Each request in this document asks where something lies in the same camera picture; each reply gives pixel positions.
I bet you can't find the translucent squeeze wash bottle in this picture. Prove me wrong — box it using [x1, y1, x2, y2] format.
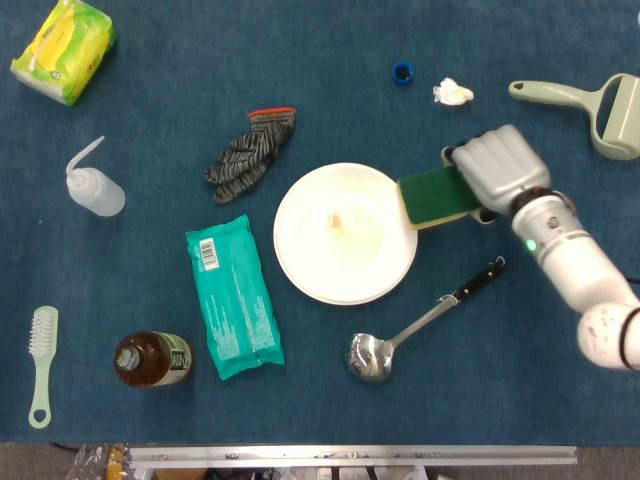
[65, 135, 127, 218]

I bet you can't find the aluminium frame rail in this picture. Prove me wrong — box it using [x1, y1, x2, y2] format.
[128, 445, 578, 469]

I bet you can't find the clear plastic bag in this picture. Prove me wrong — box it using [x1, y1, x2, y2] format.
[63, 442, 132, 480]

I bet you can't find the pale green lint roller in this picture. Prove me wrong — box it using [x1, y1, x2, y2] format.
[508, 72, 640, 161]

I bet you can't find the brown tea bottle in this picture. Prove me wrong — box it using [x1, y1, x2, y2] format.
[112, 330, 194, 389]

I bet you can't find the crumpled white tissue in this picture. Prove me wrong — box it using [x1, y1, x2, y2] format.
[432, 77, 476, 107]

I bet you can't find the pale green scrub brush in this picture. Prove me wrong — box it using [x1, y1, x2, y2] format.
[27, 305, 60, 430]

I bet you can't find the green yellow sponge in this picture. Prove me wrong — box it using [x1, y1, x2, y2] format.
[396, 166, 484, 232]

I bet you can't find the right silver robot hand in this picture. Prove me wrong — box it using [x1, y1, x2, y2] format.
[440, 124, 552, 225]

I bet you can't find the teal wet wipes pack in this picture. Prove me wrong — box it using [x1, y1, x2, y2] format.
[184, 214, 286, 381]

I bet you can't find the steel ladle black handle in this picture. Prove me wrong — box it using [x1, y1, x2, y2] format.
[344, 255, 508, 384]

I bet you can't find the blue bottle cap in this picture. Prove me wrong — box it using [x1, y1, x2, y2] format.
[392, 60, 416, 86]

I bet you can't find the white round plate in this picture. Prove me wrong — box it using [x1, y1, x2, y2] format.
[272, 161, 419, 306]

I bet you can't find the grey striped work glove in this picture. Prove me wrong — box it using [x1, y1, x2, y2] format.
[203, 105, 297, 204]

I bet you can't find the yellow green tissue pack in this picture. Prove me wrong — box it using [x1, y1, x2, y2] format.
[9, 0, 119, 108]

